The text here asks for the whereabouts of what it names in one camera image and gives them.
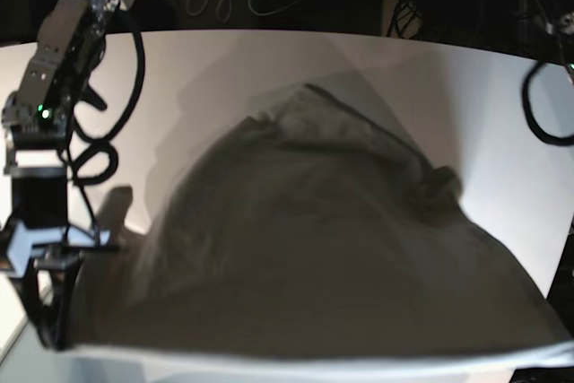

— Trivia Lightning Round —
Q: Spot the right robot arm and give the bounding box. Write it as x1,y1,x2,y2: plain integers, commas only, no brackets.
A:
1,0,146,351

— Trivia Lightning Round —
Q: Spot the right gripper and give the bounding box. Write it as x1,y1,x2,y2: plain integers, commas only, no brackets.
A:
1,220,117,350

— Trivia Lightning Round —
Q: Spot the black looped cable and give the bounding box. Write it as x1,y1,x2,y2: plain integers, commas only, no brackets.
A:
522,59,574,146

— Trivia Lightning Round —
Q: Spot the grey t-shirt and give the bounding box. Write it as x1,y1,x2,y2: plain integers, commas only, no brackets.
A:
66,85,573,367

